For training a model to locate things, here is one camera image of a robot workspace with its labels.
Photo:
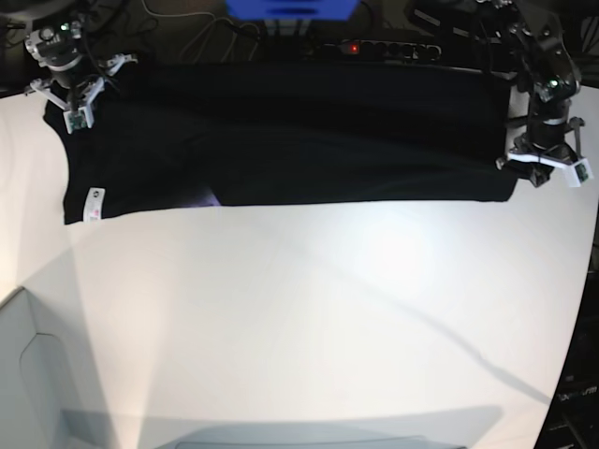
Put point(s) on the black power strip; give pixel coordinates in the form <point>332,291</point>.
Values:
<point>381,50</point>

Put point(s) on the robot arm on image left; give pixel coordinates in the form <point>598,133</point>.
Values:
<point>59,41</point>

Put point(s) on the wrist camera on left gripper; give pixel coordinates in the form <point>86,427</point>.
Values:
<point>578,173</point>

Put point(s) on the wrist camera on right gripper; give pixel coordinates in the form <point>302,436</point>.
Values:
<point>75,120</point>

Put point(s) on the white bin at table edge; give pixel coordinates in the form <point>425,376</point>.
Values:
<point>39,398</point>

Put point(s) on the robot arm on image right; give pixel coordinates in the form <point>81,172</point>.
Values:
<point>547,73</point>

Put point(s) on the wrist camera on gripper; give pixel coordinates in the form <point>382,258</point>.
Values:
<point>75,120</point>
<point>578,173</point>

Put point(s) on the black T-shirt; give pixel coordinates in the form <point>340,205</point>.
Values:
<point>275,134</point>

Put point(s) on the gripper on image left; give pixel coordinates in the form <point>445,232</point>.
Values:
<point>82,90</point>

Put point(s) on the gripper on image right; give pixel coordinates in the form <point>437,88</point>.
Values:
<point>552,143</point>

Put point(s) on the blue plastic box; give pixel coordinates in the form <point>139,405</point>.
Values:
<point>328,10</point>

